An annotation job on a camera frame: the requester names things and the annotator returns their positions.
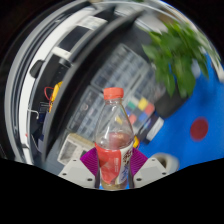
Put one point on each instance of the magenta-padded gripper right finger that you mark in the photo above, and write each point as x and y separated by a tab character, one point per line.
149	170

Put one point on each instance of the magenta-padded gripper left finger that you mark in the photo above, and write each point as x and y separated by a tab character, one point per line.
76	170

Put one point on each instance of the clear red-capped drink bottle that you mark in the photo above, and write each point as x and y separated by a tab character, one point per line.
113	150

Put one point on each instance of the black box with white label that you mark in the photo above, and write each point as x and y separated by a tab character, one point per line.
151	128

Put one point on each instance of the grey parts drawer cabinet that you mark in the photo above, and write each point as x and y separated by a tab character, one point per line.
83	113
120	66

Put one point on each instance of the clear organizer with coloured parts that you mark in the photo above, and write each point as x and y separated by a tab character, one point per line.
143	106

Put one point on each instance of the flat round red coaster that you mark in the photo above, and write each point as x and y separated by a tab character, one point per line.
199	128

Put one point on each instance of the black soft pouch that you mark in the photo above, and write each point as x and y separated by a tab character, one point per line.
166	106

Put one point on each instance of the dark overhead shelf unit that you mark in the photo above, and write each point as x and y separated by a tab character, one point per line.
66	66

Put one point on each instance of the green potted plant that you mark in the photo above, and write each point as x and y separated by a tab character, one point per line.
176	56

